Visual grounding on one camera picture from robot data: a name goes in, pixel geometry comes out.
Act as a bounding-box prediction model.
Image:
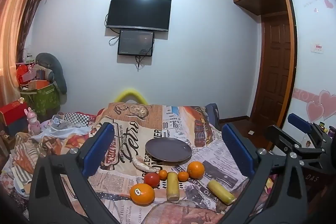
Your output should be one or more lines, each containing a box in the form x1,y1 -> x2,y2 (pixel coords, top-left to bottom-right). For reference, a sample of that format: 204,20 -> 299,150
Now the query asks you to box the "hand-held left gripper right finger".
218,123 -> 309,224

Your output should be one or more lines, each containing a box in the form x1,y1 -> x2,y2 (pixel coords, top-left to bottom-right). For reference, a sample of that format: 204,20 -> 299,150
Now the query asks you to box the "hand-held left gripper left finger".
28,122 -> 121,224

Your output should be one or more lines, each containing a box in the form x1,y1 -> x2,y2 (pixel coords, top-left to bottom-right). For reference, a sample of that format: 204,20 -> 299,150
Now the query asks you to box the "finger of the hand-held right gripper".
265,125 -> 305,159
287,113 -> 330,143

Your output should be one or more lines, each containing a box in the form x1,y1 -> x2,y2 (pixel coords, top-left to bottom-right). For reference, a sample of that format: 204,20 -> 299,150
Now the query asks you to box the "beige conch shell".
132,156 -> 161,172

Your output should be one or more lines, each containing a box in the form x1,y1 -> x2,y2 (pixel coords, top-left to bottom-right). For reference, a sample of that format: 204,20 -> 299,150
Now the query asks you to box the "yellow green cylindrical fruit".
166,172 -> 180,201
207,179 -> 236,206

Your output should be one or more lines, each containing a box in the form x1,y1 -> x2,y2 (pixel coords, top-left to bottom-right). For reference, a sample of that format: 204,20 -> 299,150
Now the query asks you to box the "plain round orange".
187,161 -> 205,179

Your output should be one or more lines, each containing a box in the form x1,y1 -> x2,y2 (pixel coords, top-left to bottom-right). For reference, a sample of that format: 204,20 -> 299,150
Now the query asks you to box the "red tomato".
143,172 -> 160,187

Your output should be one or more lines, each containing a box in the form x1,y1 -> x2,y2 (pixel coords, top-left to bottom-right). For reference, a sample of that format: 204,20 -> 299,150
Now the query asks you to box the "large orange with sticker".
130,183 -> 155,205

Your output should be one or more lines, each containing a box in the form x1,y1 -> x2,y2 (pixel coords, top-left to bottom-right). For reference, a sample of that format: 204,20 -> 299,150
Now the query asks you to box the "dark purple plate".
145,138 -> 193,163

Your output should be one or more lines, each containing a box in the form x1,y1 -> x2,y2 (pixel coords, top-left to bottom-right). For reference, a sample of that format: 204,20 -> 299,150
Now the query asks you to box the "printed newspaper pattern tablecloth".
0,102 -> 276,224

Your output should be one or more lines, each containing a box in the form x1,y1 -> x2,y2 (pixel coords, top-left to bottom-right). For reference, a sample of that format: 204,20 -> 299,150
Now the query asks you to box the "checkered cloth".
63,112 -> 90,126

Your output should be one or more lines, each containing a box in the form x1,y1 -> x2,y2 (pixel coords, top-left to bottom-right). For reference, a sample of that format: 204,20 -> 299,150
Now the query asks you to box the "white blue crumpled cloth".
39,114 -> 91,139

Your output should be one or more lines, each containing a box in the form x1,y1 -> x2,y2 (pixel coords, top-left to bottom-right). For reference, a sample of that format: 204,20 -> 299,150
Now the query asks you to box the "dark blue chair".
205,103 -> 219,127

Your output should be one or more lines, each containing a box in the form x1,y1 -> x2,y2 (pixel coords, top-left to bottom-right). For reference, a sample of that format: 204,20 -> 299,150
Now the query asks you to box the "white wardrobe door with hearts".
286,0 -> 336,132

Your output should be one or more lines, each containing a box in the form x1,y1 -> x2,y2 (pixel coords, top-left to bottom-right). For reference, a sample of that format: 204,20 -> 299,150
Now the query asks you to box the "brown wooden door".
260,14 -> 293,125

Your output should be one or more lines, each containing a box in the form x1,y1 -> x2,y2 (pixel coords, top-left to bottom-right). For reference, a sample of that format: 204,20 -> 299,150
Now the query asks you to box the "pink rabbit toy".
25,107 -> 41,135

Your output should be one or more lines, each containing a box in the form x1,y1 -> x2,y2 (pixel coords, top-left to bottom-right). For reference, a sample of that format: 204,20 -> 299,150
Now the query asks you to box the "green storage box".
21,82 -> 62,115

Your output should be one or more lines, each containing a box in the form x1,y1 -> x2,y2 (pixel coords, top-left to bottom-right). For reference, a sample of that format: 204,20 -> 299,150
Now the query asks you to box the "orange cardboard box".
28,80 -> 50,90

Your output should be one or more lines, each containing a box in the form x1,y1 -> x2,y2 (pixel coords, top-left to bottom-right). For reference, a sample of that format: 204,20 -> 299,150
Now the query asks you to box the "grey plush toy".
35,52 -> 68,94

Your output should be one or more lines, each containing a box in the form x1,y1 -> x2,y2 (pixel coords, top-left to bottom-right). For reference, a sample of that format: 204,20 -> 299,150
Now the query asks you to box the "red box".
0,102 -> 28,126

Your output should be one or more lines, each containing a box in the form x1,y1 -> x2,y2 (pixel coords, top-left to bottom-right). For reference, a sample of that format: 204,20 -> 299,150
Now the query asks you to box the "orange brown curtain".
0,0 -> 55,109

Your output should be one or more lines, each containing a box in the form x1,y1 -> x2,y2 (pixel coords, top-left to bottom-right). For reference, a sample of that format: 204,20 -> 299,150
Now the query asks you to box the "dangling black cable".
135,55 -> 145,72

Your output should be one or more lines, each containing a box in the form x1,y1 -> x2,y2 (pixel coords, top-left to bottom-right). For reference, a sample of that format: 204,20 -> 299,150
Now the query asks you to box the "small black wall monitor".
118,29 -> 155,57

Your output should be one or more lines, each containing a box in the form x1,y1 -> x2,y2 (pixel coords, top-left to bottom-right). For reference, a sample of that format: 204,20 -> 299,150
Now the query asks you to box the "large black wall television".
106,0 -> 172,32

